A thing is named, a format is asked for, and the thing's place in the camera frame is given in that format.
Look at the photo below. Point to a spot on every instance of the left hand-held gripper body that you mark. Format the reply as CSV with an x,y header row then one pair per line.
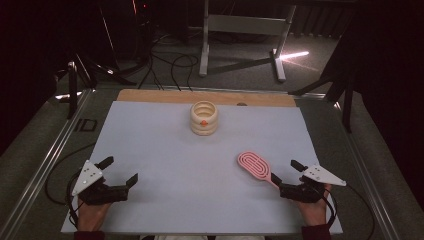
x,y
87,176

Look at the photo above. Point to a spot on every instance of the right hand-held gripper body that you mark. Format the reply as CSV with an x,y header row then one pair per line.
x,y
301,192

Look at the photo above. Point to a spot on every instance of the pink hairbrush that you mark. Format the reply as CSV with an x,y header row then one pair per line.
x,y
255,165

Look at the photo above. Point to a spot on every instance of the cream ribbed cup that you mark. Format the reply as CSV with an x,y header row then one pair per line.
x,y
200,130

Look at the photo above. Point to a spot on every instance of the person's right hand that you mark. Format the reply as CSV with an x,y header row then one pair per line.
x,y
314,213

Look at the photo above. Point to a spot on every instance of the person's left hand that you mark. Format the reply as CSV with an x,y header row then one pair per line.
x,y
90,216

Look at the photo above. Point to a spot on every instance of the light grey table mat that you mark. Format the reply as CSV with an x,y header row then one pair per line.
x,y
186,173

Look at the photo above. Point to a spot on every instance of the black metal stand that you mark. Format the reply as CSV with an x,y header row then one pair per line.
x,y
347,106
71,90

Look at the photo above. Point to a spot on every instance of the aluminium frame rail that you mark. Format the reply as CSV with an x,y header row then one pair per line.
x,y
366,186
43,170

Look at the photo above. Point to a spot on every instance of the white metal desk frame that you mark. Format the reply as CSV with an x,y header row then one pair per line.
x,y
245,25

